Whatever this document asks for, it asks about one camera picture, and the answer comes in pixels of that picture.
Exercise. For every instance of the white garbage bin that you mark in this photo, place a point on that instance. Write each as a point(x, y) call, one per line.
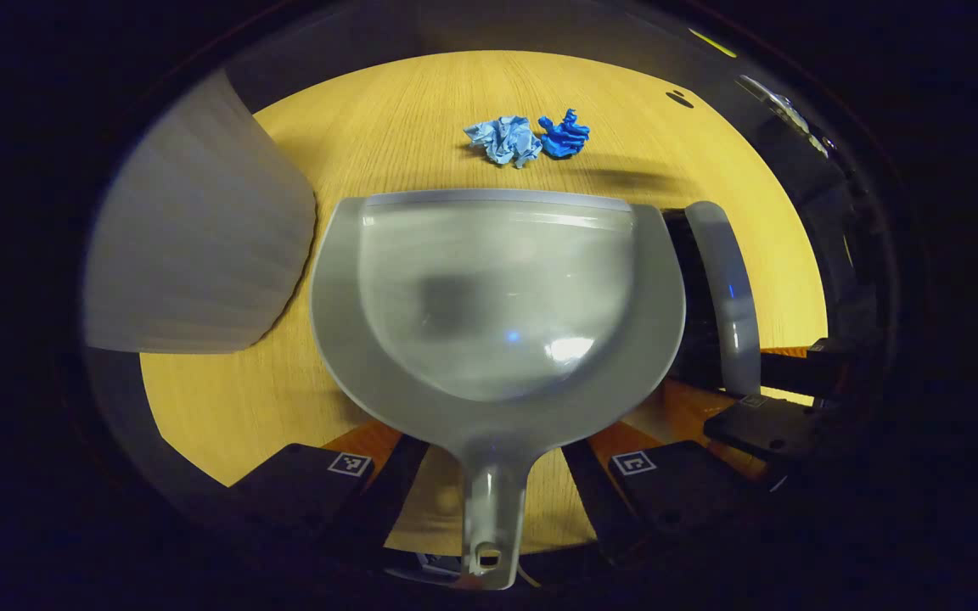
point(200, 246)

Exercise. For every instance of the dark blue trash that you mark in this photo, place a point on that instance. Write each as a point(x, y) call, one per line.
point(564, 136)

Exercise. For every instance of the small grey broom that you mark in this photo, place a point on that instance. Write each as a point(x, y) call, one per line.
point(731, 288)

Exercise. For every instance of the grey dustpan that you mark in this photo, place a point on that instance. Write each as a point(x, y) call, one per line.
point(497, 297)

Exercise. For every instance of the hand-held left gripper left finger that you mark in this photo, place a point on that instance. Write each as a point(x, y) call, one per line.
point(311, 488)

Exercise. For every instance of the light blue paper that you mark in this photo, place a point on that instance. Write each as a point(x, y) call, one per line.
point(506, 140)

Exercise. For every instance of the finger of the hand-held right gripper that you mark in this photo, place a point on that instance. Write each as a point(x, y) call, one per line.
point(799, 369)
point(769, 428)

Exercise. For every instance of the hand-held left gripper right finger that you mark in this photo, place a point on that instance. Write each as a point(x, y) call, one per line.
point(667, 488)

